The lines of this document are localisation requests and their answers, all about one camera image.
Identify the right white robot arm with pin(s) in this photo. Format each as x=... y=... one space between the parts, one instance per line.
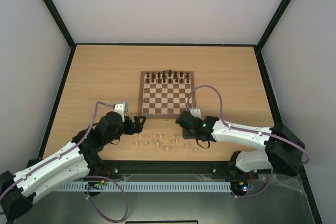
x=274 y=147

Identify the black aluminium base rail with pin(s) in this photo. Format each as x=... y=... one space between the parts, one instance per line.
x=215 y=169

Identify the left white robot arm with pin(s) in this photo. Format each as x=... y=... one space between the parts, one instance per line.
x=79 y=158

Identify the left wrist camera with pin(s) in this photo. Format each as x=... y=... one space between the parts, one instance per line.
x=121 y=108

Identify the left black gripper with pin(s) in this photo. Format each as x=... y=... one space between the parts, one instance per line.
x=138 y=127

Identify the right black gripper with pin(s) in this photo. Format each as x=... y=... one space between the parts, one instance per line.
x=182 y=118

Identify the white slotted cable duct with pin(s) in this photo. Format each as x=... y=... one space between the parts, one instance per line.
x=162 y=187

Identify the wooden chess board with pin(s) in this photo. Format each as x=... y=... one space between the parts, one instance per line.
x=165 y=100

